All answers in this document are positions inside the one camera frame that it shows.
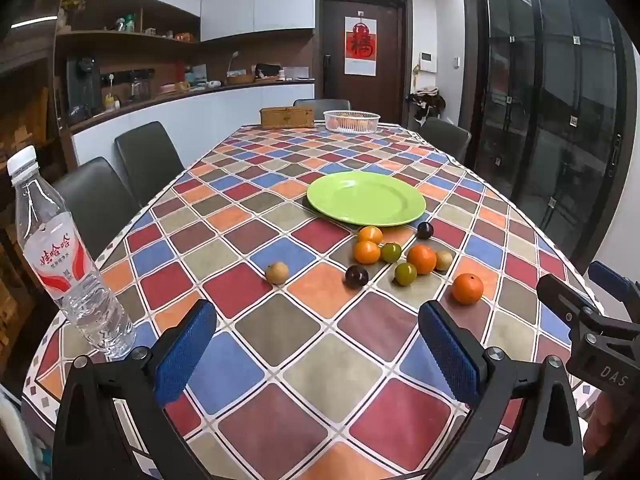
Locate dark wooden door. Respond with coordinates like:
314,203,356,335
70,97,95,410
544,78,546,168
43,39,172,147
316,0,414,126

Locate woven wooden box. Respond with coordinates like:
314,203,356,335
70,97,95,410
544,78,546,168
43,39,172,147
259,106,316,129

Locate white plastic basket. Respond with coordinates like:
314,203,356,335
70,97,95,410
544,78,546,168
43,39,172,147
323,109,381,134

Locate clear plastic water bottle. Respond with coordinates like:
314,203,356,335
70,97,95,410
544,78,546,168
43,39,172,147
6,145,137,361

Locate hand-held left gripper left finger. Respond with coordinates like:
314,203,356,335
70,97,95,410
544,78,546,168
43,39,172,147
52,299,218,480

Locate checkered colourful tablecloth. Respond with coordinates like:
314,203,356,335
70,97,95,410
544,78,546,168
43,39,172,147
22,122,608,480

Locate white counter cabinet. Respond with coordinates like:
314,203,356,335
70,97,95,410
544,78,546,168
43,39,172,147
70,80,316,171

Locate red wall calendar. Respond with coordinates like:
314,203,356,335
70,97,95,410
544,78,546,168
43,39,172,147
344,16,378,76

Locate green plate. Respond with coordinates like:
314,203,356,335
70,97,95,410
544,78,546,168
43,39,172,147
306,170,427,227

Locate dark bag pile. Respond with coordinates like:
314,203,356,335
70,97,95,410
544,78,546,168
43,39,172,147
407,87,447,121

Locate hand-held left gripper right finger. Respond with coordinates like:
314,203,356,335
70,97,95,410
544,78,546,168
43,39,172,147
418,300,586,480

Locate white upper cabinets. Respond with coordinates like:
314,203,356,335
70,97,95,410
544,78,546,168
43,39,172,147
67,0,316,43

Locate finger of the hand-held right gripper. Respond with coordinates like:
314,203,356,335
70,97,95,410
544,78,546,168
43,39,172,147
588,260,640,312
536,274,609,334

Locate person's right hand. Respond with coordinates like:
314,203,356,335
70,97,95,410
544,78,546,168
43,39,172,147
582,390,619,461

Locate dark glass sliding doors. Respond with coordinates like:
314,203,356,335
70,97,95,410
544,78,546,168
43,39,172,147
462,0,631,271

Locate black coffee machine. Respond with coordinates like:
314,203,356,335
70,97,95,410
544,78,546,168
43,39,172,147
66,56,103,121

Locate grey dining chair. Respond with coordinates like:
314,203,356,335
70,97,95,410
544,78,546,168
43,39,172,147
417,117,472,166
292,98,352,111
114,121,186,208
50,156,141,261

